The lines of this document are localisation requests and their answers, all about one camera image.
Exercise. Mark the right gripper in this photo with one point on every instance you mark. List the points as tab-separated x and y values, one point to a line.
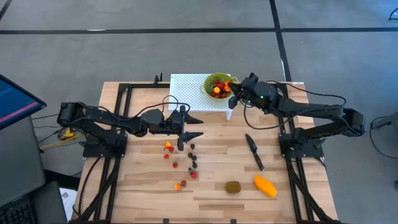
261	95

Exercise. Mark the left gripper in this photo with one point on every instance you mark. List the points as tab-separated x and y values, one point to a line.
174	123

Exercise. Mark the red-orange toy fruit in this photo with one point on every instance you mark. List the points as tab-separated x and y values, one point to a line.
228	87

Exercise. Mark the large red toy strawberry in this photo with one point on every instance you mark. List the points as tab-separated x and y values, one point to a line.
220	85

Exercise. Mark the small orange toy fruit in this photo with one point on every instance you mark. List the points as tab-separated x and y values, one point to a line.
178	186
216	90

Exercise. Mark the green plastic colander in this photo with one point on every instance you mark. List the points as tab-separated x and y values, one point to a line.
207	80

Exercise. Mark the brown toy kiwi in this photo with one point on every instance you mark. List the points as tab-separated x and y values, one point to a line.
233	187

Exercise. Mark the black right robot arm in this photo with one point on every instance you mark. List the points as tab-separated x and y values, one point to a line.
311	109

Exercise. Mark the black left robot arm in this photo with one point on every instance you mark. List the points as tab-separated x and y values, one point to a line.
105	118

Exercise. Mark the yellow-orange toy apricot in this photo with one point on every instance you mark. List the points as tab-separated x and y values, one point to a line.
168	144

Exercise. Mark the white perforated shelf riser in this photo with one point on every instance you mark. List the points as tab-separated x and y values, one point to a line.
189	93

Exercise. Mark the black kitchen knife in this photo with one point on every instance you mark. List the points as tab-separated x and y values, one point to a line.
258	160

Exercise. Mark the orange toy mango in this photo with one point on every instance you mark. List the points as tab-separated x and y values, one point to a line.
265	186

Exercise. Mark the yellow tool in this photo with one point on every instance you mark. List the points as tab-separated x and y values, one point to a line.
68	134

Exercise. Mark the white paper sheet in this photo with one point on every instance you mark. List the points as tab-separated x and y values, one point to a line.
66	202

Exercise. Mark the computer monitor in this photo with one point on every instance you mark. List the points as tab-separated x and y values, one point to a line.
15	102

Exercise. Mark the black keyboard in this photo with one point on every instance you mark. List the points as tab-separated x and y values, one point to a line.
15	214

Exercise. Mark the black aluminium table frame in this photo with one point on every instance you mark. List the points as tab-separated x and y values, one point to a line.
294	193

